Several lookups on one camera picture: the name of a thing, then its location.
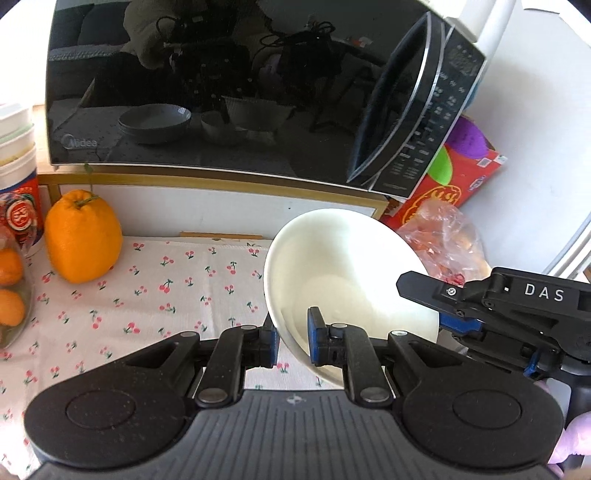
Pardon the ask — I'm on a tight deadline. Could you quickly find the cherry print tablecloth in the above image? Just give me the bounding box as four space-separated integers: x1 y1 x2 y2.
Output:
0 234 333 480

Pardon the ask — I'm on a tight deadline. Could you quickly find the black microwave oven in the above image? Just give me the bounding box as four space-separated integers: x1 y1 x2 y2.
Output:
45 0 488 200

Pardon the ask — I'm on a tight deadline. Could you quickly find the large orange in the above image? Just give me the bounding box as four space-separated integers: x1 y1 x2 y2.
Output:
45 189 123 284

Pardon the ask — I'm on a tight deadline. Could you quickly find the clear plastic snack bag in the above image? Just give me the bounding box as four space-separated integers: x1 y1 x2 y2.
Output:
397 200 491 288

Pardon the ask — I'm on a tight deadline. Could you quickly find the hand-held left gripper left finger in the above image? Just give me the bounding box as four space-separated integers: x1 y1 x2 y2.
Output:
124 307 282 409

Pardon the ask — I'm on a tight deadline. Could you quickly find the large white bowl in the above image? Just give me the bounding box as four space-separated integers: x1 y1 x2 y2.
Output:
263 209 440 389

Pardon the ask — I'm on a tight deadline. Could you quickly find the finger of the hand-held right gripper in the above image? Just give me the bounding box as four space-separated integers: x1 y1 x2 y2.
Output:
438 314 533 370
396 271 493 320

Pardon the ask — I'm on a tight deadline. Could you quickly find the white cup with red label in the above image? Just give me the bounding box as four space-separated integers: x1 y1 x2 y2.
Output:
0 165 45 259

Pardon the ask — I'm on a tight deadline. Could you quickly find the red cardboard box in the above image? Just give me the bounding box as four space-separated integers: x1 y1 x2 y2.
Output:
382 115 509 232

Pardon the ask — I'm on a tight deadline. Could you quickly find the white cylinder post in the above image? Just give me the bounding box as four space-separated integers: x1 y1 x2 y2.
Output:
461 0 516 64

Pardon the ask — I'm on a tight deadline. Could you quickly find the white lidded plastic tub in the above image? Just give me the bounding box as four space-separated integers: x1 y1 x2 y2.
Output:
0 103 38 169

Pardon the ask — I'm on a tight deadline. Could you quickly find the white stand with gold frame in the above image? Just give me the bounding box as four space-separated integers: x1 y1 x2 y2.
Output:
37 170 389 241

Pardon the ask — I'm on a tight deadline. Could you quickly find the clear glass jar with spout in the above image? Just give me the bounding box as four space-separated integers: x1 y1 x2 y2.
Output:
0 194 36 352

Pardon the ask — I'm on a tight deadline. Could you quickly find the person's right hand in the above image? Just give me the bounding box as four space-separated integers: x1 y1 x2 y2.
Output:
547 405 591 469

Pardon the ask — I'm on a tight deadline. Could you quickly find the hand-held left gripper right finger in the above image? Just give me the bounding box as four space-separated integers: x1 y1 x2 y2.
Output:
307 306 468 409

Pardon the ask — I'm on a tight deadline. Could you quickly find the pile of small oranges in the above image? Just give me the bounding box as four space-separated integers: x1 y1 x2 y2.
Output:
0 247 27 326

